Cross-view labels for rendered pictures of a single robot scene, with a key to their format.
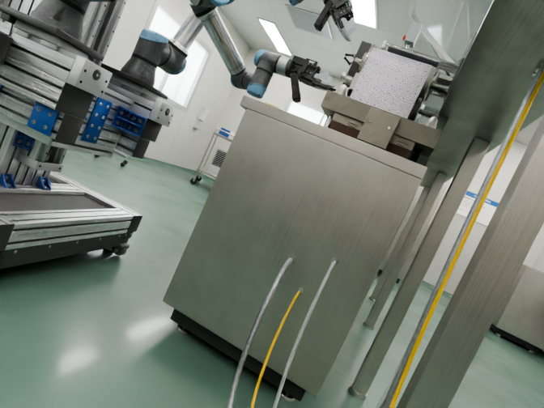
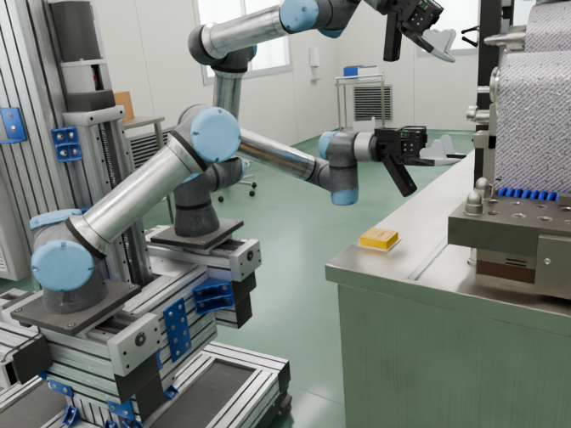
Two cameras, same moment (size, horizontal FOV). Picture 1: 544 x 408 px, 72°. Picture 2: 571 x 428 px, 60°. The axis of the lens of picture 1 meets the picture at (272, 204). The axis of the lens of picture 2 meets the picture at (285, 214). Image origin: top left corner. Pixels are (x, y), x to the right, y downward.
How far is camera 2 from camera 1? 0.78 m
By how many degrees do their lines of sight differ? 25
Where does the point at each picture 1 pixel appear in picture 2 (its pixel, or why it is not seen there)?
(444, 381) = not seen: outside the picture
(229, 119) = (349, 40)
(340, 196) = (543, 401)
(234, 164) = (358, 363)
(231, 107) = not seen: hidden behind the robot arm
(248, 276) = not seen: outside the picture
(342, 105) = (483, 237)
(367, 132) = (549, 280)
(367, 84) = (519, 135)
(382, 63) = (531, 90)
